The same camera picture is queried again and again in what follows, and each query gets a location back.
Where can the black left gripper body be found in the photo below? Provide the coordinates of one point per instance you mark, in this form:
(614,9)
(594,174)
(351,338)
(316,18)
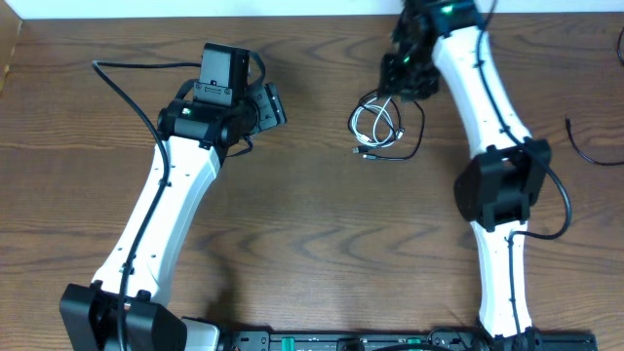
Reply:
(270,111)

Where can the brown cardboard side panel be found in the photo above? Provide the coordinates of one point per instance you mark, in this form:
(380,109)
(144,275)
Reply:
(10,28)

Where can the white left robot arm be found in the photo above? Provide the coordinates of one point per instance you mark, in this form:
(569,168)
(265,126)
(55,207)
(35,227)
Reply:
(125,307)

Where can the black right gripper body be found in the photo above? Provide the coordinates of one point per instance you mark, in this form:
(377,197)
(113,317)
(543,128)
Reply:
(414,76)

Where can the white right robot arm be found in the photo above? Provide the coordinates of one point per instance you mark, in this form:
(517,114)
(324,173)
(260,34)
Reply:
(449,40)

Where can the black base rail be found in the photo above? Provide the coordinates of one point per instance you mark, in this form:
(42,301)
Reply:
(439,338)

